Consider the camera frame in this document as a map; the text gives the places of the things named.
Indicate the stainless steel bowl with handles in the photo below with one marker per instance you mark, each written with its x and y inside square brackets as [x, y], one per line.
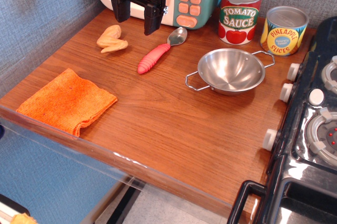
[231, 71]

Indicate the orange knitted cloth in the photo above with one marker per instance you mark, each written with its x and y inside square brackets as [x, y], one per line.
[68, 103]

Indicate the white stove knob top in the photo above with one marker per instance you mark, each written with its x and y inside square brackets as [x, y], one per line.
[293, 71]

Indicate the white stove knob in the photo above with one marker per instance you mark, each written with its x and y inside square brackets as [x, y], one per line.
[269, 139]
[286, 92]
[293, 71]

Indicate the plastic toy chicken wing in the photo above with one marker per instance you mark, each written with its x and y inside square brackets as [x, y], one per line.
[110, 40]

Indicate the tomato sauce can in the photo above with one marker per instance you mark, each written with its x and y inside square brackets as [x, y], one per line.
[237, 20]

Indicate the pineapple slices can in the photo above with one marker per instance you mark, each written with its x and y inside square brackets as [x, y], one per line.
[283, 30]

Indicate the clear acrylic table guard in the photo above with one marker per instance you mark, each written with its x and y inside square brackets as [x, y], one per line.
[199, 155]

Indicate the white stove knob middle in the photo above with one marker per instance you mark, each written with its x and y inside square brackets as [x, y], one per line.
[286, 92]

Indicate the white stove knob bottom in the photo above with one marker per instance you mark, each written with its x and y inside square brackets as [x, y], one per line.
[269, 139]

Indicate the black toy stove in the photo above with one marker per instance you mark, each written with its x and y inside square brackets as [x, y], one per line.
[301, 174]

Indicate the orange object bottom left corner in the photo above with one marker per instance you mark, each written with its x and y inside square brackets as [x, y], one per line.
[23, 218]

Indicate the toy spoon with pink handle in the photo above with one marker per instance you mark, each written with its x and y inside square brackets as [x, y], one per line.
[177, 37]

